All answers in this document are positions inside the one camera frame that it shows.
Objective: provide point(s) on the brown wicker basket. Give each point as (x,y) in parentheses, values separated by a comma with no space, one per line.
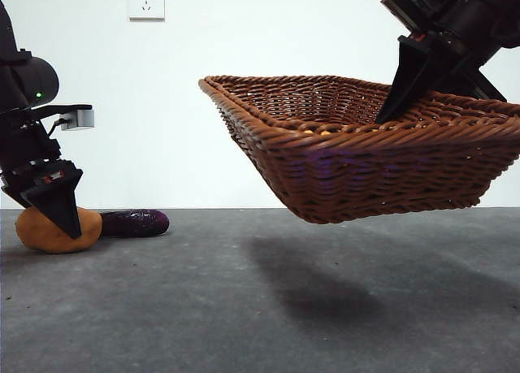
(365,174)

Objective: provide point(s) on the pale grey camera box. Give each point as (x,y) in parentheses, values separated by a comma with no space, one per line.
(406,8)
(79,119)

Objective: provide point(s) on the white wall socket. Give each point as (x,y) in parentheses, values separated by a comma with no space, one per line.
(147,3)

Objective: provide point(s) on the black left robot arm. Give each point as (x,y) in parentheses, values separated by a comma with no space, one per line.
(32,80)

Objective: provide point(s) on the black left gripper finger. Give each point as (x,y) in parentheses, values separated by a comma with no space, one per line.
(61,206)

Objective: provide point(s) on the brown potato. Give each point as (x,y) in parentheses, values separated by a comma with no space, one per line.
(40,237)

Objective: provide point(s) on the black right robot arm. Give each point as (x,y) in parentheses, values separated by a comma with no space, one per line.
(479,7)

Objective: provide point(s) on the purple eggplant with green stem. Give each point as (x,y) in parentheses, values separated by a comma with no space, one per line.
(138,223)

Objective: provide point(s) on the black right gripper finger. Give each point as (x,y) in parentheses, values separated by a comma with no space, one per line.
(463,80)
(410,76)

